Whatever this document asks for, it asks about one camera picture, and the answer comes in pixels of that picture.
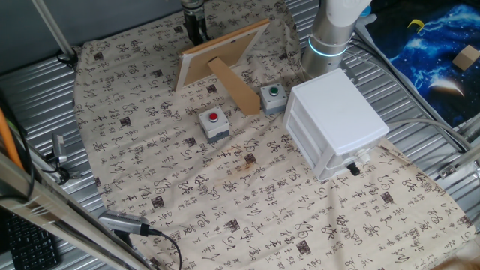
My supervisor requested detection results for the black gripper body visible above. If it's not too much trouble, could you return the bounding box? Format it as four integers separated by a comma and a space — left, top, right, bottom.
183, 10, 209, 37

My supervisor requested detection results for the red push button box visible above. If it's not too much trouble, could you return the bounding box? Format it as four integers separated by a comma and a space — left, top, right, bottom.
197, 106, 231, 145

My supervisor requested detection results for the green push button box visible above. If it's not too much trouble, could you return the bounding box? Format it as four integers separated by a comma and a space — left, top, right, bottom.
259, 82, 289, 116

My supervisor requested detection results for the white metal pole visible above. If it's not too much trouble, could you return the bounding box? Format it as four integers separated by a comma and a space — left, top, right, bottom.
31, 0, 77, 62

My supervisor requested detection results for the beige calligraphy print cloth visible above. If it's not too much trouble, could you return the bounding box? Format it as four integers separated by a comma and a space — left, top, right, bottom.
73, 0, 477, 270

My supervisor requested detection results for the white plastic drawer box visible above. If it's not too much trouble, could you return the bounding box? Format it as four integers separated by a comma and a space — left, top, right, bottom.
283, 67, 391, 182

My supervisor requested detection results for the light blue plastic piece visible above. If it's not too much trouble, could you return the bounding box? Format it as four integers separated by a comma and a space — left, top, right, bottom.
358, 4, 379, 26

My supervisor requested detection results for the orange rod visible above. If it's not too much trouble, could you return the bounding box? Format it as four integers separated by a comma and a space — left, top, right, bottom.
0, 107, 24, 170

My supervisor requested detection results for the blue galaxy print mat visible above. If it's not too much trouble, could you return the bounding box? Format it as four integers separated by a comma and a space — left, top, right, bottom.
365, 0, 480, 129

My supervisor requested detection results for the black keyboard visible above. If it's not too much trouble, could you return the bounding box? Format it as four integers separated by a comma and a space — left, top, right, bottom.
4, 212, 62, 270

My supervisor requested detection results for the wooden block on starry cloth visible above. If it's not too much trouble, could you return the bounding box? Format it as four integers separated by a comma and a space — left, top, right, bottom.
451, 44, 480, 72

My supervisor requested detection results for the wooden picture frame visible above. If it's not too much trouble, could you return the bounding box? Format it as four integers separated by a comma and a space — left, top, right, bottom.
175, 17, 272, 117

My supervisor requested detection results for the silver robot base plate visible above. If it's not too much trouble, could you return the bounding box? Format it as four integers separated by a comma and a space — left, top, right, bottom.
338, 59, 360, 85

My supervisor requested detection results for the small silver camera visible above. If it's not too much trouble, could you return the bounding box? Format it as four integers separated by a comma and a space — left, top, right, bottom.
51, 133, 69, 165

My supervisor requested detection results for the metal camera mount clamp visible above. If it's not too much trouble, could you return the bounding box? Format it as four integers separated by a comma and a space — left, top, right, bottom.
40, 149, 83, 186

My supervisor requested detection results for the black camera cable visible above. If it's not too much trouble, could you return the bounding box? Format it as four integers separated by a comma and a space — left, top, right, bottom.
147, 227, 184, 270

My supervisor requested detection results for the large silver camera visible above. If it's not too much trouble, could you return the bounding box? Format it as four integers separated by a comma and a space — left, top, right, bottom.
97, 209, 152, 238

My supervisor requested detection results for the aluminium frame beam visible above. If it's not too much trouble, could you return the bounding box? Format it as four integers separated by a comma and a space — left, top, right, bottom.
0, 151, 152, 270

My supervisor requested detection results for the thick grey cable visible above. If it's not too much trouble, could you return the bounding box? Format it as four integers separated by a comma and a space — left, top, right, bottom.
385, 118, 473, 153

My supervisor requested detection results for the aluminium corner bracket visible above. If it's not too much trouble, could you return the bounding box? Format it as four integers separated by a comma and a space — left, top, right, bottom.
437, 144, 480, 182

